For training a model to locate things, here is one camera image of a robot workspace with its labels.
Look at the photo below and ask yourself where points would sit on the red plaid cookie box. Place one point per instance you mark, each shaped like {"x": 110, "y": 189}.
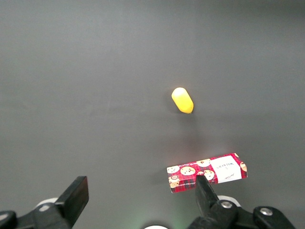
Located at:
{"x": 188, "y": 173}

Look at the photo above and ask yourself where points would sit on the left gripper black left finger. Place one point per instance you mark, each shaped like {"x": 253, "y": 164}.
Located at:
{"x": 71, "y": 198}

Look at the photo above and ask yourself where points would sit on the yellow lemon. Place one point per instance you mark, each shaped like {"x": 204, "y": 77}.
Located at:
{"x": 182, "y": 100}

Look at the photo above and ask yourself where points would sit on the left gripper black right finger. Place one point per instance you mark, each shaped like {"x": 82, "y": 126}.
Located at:
{"x": 206, "y": 198}

